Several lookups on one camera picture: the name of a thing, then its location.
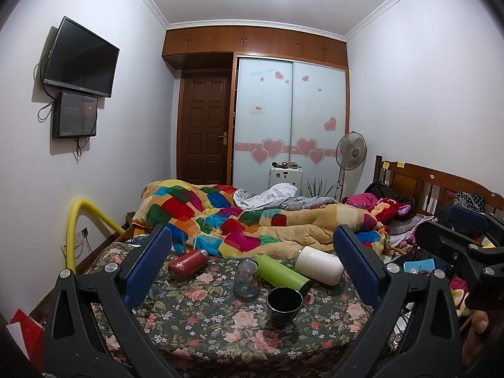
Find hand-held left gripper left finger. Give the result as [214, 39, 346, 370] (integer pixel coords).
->
[43, 224, 178, 378]

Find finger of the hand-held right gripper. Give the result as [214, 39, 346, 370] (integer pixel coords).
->
[450, 204, 491, 238]
[415, 220, 479, 264]

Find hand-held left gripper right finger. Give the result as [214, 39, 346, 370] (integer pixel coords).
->
[333, 224, 466, 378]

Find clear glass cup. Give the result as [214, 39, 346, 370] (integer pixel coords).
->
[232, 259, 261, 302]

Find black cup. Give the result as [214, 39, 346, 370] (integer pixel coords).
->
[266, 287, 304, 326]

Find person's right hand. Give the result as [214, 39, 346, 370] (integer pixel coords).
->
[461, 309, 494, 368]

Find black polka dot bag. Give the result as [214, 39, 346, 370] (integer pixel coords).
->
[453, 191, 487, 214]

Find blue flat box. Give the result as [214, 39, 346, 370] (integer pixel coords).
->
[402, 259, 438, 276]

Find yellow plush toy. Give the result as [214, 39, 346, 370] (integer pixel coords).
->
[450, 287, 472, 316]

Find white thermos bottle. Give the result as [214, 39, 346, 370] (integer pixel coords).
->
[295, 246, 346, 286]

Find red thermos bottle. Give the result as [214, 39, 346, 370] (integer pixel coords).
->
[167, 248, 210, 283]

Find red plush toy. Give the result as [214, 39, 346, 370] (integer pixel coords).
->
[371, 198, 415, 222]

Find wooden bed headboard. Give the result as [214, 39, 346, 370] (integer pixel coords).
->
[373, 155, 504, 223]

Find pink clothing pile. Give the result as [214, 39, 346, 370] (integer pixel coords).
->
[344, 192, 382, 210]

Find black backpack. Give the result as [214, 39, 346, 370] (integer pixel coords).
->
[364, 180, 397, 201]

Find green bottle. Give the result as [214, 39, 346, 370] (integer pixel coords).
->
[256, 254, 314, 297]

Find yellow foam tube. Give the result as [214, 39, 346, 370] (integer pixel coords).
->
[66, 198, 127, 275]

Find floral bed sheet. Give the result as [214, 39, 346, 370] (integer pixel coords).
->
[84, 240, 398, 365]

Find dark dried branches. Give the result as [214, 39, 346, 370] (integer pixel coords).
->
[306, 178, 336, 198]

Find colourful patchwork blanket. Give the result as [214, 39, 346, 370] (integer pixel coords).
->
[132, 180, 391, 260]

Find grey checked cloth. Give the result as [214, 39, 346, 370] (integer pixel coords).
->
[233, 183, 340, 212]

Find white small cabinet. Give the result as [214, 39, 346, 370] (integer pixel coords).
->
[268, 161, 304, 198]

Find standing electric fan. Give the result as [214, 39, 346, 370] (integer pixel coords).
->
[334, 130, 369, 202]

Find red paper bag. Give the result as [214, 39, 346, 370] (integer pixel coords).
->
[9, 309, 46, 371]

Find frosted wardrobe sliding door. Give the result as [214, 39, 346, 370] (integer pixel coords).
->
[235, 57, 294, 190]
[290, 61, 349, 201]

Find brown wooden door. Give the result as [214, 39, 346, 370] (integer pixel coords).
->
[177, 69, 234, 186]

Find small black monitor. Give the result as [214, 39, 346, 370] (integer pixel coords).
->
[52, 91, 99, 140]

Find wooden overhead cabinet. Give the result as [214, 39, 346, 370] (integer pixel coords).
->
[162, 26, 348, 71]

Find black television cable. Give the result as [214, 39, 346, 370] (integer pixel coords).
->
[33, 56, 56, 123]

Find black wall television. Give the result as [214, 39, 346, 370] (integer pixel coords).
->
[43, 16, 121, 99]

